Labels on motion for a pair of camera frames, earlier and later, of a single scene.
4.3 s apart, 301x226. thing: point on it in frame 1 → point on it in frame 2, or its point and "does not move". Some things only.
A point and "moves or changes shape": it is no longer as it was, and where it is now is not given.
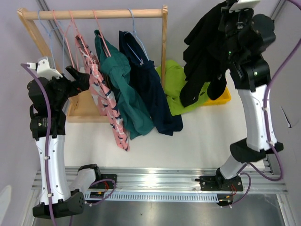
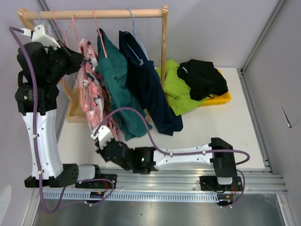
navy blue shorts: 148,84 does not move
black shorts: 206,55 moves or changes shape
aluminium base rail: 85,177 does not move
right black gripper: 227,15 → 101,152
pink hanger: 72,20 moves or changes shape
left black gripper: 82,85 → 75,59
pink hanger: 64,37 does not move
